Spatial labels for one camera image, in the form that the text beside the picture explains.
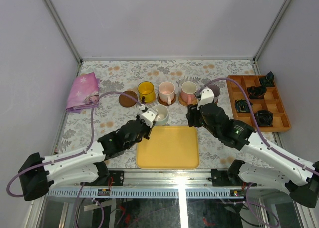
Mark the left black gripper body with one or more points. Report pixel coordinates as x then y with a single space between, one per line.
145 127

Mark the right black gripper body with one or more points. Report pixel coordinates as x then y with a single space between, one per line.
198 121

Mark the white mug blue handle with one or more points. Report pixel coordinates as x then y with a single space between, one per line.
162 116

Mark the yellow glass cup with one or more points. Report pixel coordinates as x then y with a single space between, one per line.
145 88

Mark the purple glass cup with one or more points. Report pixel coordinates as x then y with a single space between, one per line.
216 89

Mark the pink ceramic mug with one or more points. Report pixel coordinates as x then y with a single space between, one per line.
167 92

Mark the white mug pink handle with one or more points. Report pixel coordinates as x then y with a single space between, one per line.
188 90

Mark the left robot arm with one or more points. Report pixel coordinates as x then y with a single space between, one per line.
39 174

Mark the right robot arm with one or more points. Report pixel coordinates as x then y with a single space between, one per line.
296 177

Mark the dark wooden coaster far left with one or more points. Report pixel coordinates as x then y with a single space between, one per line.
128 101

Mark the light woven coaster left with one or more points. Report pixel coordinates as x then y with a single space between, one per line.
147 99

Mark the light woven coaster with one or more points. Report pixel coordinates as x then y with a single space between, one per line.
193 102
147 99

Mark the dark wooden coaster middle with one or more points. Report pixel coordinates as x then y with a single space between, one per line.
165 103

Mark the light woven coaster right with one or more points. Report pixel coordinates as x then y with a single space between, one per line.
193 102

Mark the black rolled item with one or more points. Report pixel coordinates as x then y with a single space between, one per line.
256 92
264 118
241 106
267 80

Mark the black rolled item bottom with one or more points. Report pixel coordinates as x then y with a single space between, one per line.
264 118

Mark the yellow plastic tray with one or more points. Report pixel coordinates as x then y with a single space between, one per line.
169 147

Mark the floral table cloth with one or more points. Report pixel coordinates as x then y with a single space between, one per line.
126 75

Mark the purple folded cloth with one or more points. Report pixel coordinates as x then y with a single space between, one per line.
84 93

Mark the black rolled item top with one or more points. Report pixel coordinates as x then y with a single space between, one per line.
267 80

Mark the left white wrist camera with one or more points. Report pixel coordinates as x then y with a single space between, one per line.
148 115

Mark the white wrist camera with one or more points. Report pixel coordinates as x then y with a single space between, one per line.
148 115
205 96

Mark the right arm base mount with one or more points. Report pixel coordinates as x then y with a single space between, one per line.
224 175

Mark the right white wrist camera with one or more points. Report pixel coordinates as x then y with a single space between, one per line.
205 96

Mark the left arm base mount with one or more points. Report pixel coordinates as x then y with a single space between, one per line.
113 177

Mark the aluminium front rail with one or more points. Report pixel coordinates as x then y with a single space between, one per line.
172 179

